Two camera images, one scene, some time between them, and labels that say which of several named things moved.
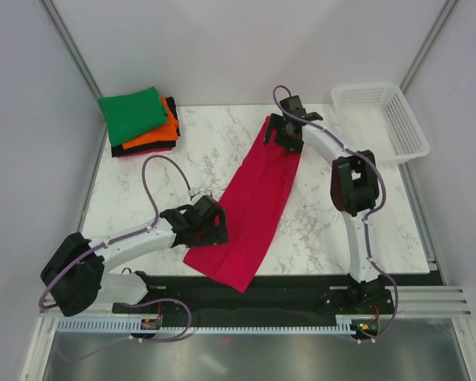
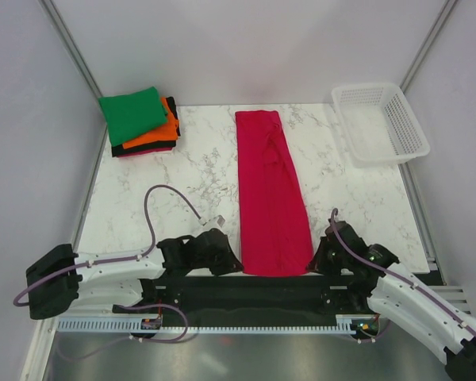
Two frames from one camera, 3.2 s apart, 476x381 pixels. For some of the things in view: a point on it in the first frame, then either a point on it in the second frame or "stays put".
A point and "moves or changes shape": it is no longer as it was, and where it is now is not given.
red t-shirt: [255, 205] moves or changes shape
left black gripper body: [209, 234] → [216, 265]
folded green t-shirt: [132, 113] stays put
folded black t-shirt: [119, 150] stays put
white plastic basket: [378, 121] stays put
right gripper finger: [274, 121] → [315, 264]
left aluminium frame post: [53, 14] stays put
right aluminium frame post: [427, 44] stays put
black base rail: [270, 298] stays put
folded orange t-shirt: [167, 133] stays put
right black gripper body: [291, 144] → [332, 260]
